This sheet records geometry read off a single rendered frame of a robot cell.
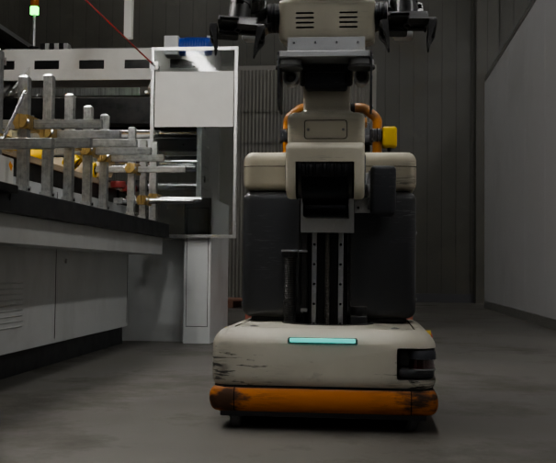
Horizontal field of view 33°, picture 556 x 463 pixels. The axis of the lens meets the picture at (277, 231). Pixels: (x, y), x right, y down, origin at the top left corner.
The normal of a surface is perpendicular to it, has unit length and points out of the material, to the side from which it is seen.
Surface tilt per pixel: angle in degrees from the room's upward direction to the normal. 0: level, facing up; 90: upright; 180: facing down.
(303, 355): 90
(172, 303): 90
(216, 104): 90
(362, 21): 98
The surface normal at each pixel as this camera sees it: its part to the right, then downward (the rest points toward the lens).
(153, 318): -0.10, -0.04
